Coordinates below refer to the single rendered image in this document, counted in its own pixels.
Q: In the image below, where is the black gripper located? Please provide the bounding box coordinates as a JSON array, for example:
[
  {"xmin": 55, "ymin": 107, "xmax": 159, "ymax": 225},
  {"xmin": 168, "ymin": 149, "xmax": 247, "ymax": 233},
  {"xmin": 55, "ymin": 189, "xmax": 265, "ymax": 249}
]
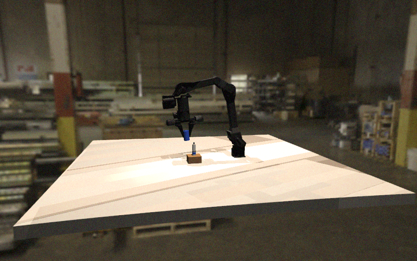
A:
[{"xmin": 166, "ymin": 107, "xmax": 203, "ymax": 138}]

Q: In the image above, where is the brown square block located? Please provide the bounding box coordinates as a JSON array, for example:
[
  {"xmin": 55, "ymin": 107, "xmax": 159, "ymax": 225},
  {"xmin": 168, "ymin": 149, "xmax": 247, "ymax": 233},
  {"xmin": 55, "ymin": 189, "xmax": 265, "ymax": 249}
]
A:
[{"xmin": 186, "ymin": 153, "xmax": 202, "ymax": 164}]

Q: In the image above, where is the blue marker cap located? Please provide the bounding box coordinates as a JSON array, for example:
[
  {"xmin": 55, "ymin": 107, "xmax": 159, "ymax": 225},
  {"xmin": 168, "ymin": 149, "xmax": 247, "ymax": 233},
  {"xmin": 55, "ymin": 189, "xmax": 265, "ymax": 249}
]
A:
[{"xmin": 183, "ymin": 130, "xmax": 190, "ymax": 141}]

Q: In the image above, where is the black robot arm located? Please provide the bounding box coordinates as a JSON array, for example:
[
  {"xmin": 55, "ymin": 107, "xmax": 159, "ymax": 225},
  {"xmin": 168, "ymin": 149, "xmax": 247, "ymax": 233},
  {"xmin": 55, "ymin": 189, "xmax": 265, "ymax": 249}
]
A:
[{"xmin": 162, "ymin": 77, "xmax": 246, "ymax": 158}]

